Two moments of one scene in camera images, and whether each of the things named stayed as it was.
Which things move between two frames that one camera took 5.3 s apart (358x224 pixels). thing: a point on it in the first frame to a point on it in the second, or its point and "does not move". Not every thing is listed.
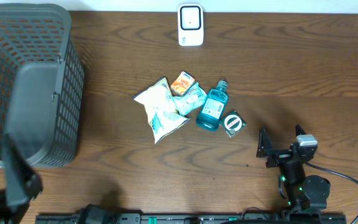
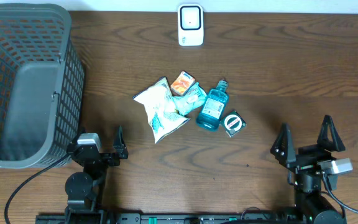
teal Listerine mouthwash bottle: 214,106 does not move
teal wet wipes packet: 195,98 does not move
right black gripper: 279,156 to 306,161
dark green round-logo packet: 233,123 does not move
